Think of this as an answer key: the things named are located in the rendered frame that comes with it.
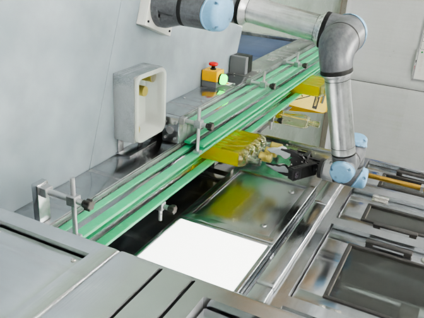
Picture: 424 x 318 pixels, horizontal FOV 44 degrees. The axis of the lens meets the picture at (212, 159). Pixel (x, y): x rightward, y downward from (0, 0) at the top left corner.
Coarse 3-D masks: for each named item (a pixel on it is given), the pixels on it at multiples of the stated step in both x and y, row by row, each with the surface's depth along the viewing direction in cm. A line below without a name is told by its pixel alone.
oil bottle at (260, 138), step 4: (232, 132) 207; (236, 132) 207; (240, 132) 208; (244, 132) 208; (248, 132) 208; (244, 136) 205; (248, 136) 205; (252, 136) 205; (256, 136) 205; (260, 136) 205; (260, 140) 203; (264, 140) 204
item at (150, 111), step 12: (156, 72) 169; (144, 84) 177; (156, 84) 176; (156, 96) 178; (144, 108) 181; (156, 108) 179; (144, 120) 182; (156, 120) 181; (144, 132) 175; (156, 132) 178
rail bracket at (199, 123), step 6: (198, 108) 176; (198, 114) 177; (180, 120) 180; (186, 120) 180; (192, 120) 180; (198, 120) 178; (198, 126) 178; (204, 126) 177; (210, 126) 176; (198, 132) 180; (198, 138) 180; (198, 144) 182; (198, 150) 182
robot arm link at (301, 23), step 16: (240, 0) 170; (256, 0) 170; (240, 16) 172; (256, 16) 170; (272, 16) 168; (288, 16) 166; (304, 16) 164; (320, 16) 163; (336, 16) 161; (352, 16) 162; (288, 32) 168; (304, 32) 165; (320, 32) 161
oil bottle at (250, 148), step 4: (224, 140) 199; (228, 140) 199; (232, 140) 200; (228, 144) 196; (232, 144) 196; (236, 144) 196; (240, 144) 196; (244, 144) 196; (248, 144) 197; (244, 148) 194; (248, 148) 194; (252, 148) 195; (252, 152) 194
